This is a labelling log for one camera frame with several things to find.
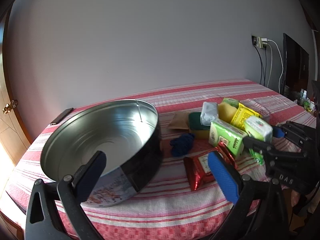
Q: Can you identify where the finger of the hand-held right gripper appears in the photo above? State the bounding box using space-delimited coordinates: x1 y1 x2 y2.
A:
243 136 308 163
272 121 320 153

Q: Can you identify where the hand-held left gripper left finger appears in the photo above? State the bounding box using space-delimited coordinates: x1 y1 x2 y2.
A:
24 151 108 240

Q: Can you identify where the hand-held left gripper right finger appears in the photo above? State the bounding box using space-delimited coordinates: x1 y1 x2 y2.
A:
207 151 292 240

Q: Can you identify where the white green tissue pack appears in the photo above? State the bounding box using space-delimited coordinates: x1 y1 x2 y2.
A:
244 116 273 142

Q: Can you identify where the red foil packet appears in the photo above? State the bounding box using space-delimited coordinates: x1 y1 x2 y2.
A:
216 141 237 164
183 152 223 192

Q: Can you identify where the yellow snack packet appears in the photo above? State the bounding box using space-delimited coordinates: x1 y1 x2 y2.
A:
230 102 263 132

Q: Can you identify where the round metal cookie tin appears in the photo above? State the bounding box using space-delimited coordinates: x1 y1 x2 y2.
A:
40 99 164 208

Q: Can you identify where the brown paper packet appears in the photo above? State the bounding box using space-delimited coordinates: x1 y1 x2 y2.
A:
168 111 192 130

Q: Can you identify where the green plastic wrapper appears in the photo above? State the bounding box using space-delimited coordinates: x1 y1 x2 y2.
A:
249 147 265 166

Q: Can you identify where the cluster of small bottles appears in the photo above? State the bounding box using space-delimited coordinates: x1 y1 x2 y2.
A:
287 86 316 113

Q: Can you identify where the light green packet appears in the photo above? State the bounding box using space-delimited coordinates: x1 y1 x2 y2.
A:
222 97 240 108

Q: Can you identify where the blue knotted cloth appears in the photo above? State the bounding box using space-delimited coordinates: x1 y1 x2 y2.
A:
170 133 196 157

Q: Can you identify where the green yellow scrub sponge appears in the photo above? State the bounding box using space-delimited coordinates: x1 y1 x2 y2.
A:
188 112 213 139

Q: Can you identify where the red white striped blanket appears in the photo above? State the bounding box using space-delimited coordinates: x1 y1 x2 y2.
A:
5 79 317 240

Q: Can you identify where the black smartphone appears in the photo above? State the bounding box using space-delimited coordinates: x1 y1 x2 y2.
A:
49 108 74 125

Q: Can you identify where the black television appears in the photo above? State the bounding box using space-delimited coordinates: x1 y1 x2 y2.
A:
282 32 310 98

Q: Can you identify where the wooden door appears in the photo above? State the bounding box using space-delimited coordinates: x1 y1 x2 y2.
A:
0 7 33 170

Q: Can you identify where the brass door knob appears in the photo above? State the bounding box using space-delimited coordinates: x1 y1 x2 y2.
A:
2 99 19 115

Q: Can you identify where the white charging cable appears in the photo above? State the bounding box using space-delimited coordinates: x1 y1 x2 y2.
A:
266 39 285 93

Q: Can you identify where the black cable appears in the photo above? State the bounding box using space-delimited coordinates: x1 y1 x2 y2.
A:
254 45 266 86

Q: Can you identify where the grey cable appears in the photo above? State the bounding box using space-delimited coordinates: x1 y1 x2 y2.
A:
265 45 273 87

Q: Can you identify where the wall socket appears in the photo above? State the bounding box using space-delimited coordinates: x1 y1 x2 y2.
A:
251 35 268 48

